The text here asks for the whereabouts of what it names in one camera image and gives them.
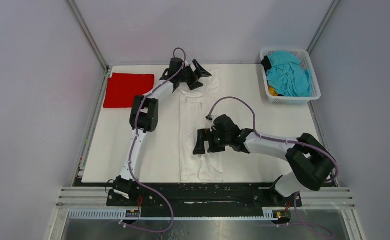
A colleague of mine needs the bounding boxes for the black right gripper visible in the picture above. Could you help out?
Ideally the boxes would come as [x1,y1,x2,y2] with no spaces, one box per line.
[193,128,231,155]

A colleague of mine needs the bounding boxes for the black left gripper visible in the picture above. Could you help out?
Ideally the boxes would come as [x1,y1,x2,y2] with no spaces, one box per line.
[177,59,210,90]

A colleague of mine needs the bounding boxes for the white t shirt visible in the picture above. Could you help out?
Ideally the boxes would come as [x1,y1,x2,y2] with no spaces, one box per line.
[178,68,224,184]

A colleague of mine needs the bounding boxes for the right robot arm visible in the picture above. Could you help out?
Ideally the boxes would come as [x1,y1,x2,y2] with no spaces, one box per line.
[193,114,336,206]

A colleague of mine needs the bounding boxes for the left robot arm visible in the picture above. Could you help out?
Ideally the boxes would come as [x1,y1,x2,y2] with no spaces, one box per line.
[112,57,212,206]

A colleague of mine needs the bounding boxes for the black garment in basket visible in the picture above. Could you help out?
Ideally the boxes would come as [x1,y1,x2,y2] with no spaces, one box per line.
[260,55,272,72]

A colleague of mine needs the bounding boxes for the folded red t shirt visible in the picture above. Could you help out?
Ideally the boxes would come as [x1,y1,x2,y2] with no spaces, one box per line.
[103,72,155,109]

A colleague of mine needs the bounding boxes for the yellow garment in basket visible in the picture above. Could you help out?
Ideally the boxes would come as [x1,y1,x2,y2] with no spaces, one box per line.
[268,85,279,97]

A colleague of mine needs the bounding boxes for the turquoise t shirt in basket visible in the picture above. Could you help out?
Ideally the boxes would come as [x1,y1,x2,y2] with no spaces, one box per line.
[266,50,312,98]

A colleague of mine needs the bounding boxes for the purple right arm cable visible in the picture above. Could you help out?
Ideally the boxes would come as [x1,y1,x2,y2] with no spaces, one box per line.
[205,96,339,239]

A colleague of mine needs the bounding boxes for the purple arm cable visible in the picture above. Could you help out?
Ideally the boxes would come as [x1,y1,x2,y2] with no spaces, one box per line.
[125,47,187,234]
[205,96,339,239]

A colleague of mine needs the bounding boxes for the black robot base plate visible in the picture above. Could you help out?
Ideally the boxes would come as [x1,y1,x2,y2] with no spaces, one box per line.
[106,182,302,216]

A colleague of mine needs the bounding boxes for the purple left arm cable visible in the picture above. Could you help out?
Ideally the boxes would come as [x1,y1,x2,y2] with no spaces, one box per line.
[125,47,187,234]

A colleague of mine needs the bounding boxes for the aluminium frame rail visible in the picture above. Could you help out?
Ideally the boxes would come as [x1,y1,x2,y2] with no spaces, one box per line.
[65,0,109,71]

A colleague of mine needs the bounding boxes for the white slotted cable duct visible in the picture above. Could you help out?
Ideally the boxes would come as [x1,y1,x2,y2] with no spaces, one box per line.
[68,207,291,221]

